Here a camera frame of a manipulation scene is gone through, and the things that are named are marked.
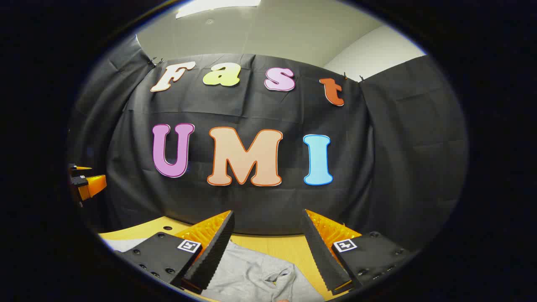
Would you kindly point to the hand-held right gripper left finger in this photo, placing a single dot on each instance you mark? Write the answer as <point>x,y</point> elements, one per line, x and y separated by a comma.
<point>214,256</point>

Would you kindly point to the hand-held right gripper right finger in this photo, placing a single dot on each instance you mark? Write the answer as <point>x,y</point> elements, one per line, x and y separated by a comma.
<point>323,256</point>

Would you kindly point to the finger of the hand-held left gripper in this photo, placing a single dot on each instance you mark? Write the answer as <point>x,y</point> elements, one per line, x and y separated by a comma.
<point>94,184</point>
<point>82,168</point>

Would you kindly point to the grey zip-neck sweatshirt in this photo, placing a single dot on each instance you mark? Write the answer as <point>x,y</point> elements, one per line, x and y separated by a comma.
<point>251,272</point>

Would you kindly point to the black backdrop cloth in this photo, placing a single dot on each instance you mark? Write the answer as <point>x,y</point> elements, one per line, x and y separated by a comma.
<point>260,201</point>

